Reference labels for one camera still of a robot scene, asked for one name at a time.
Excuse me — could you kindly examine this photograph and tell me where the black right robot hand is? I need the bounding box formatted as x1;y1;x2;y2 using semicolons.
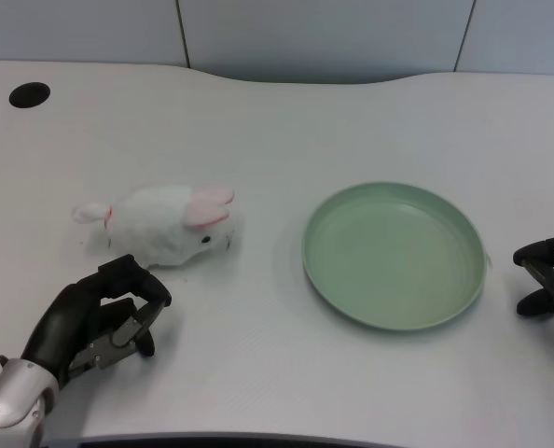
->
512;230;554;321

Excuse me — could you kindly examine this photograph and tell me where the black round cable grommet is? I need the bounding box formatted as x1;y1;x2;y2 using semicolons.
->
8;82;51;109

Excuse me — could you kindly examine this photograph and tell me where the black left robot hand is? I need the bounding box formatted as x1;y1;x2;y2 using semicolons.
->
20;254;173;392

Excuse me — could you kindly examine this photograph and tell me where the white plush rabbit doll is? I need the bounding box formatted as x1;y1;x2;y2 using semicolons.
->
72;184;236;270

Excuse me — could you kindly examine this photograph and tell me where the green round plate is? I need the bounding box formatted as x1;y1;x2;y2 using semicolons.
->
301;181;488;332

